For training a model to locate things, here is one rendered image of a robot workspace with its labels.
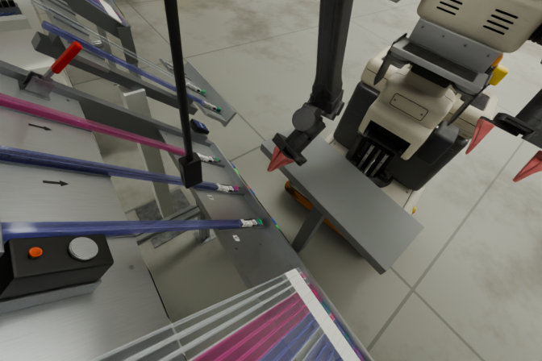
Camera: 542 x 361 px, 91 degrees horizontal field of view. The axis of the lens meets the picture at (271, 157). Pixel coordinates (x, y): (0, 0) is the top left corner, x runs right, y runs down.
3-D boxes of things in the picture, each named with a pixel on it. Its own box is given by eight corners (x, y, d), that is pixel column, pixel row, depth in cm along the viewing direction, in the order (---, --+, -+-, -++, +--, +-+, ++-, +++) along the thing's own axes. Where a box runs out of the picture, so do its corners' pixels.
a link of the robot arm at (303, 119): (345, 103, 71) (317, 91, 74) (339, 91, 60) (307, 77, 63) (323, 143, 73) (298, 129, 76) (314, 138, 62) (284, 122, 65)
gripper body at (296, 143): (293, 162, 70) (314, 142, 68) (272, 136, 74) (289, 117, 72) (303, 165, 75) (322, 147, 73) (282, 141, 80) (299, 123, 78)
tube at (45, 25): (216, 109, 93) (218, 106, 93) (218, 112, 92) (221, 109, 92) (40, 25, 49) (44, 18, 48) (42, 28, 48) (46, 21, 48)
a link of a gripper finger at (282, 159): (267, 176, 73) (290, 151, 70) (253, 157, 76) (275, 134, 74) (278, 178, 78) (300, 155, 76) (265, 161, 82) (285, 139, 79)
